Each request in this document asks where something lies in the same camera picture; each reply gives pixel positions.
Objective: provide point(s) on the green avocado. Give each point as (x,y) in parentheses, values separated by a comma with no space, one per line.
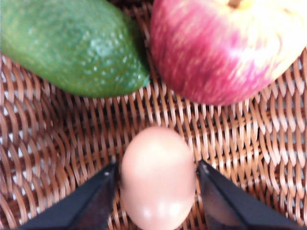
(86,47)

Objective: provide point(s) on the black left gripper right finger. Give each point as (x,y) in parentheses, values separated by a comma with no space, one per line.
(229,207)

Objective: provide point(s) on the brown egg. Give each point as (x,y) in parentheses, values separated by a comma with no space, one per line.
(158,178)

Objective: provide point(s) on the brown wicker basket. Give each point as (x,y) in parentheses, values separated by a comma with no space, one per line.
(52,141)

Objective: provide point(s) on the red yellow apple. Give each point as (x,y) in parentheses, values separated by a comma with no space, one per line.
(220,52)

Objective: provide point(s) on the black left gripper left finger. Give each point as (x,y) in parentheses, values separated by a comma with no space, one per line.
(89,207)

